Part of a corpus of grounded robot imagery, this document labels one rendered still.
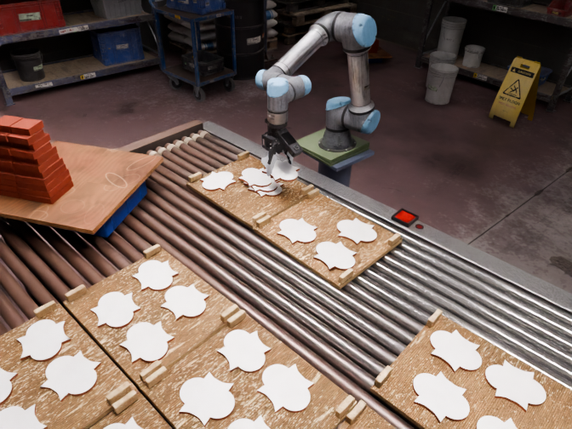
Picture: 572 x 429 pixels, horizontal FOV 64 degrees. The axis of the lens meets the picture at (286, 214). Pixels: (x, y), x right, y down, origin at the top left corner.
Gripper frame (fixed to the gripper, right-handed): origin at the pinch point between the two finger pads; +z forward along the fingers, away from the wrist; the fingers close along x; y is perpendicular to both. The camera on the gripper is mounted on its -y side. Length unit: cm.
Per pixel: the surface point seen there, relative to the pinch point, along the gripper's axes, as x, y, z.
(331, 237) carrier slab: 5.3, -32.6, 11.2
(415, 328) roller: 16, -76, 14
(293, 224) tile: 11.0, -18.7, 10.1
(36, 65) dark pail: -36, 419, 72
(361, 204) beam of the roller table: -21.3, -24.7, 13.4
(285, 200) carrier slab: 1.6, -4.6, 11.1
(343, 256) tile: 10.7, -42.7, 10.3
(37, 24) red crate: -47, 414, 32
